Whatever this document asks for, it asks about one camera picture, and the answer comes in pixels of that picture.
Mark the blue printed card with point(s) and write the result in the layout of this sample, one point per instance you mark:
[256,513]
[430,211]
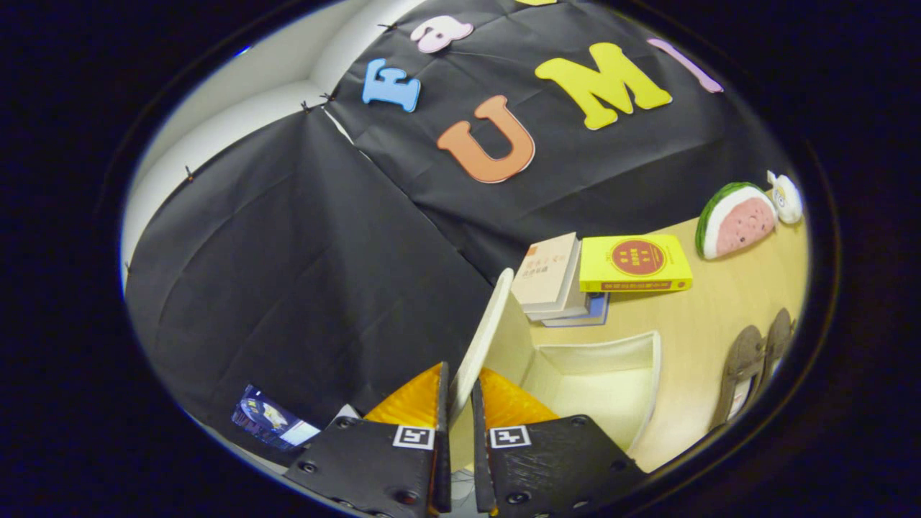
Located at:
[266,417]

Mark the watermelon slice plush toy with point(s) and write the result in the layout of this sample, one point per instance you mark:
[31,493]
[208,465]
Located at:
[737,223]

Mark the brown fuzzy slipper shoe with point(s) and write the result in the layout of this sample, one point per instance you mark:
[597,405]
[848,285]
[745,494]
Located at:
[781,334]
[741,360]

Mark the blue book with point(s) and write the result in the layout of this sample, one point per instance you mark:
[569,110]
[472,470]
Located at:
[596,313]

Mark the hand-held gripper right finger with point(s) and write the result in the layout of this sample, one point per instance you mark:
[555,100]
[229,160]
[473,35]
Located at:
[561,467]

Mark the cream storage box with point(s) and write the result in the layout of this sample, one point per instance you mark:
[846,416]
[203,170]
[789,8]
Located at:
[597,396]

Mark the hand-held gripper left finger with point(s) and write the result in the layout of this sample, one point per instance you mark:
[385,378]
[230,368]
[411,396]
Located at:
[374,467]

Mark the white plush toy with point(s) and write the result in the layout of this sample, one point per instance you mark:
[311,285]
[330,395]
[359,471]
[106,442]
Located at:
[786,198]

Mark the yellow book with red circle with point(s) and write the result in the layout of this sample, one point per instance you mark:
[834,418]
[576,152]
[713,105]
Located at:
[633,260]

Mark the white book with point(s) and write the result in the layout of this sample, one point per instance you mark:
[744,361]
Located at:
[575,306]

